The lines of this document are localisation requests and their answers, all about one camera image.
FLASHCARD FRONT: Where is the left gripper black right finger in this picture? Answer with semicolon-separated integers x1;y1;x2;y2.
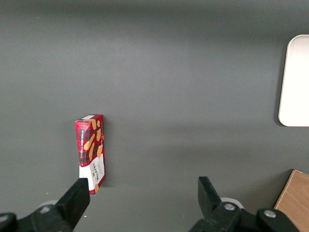
188;176;259;232

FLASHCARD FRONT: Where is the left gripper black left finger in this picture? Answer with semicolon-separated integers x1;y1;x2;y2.
16;178;91;232

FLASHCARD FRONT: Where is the white rectangular tray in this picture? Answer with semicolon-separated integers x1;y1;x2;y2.
278;34;309;127

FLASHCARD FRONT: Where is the red tartan shortbread box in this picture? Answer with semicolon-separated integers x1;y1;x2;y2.
74;114;106;196

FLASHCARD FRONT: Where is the wooden drawer cabinet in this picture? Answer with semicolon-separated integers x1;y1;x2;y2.
273;169;309;232

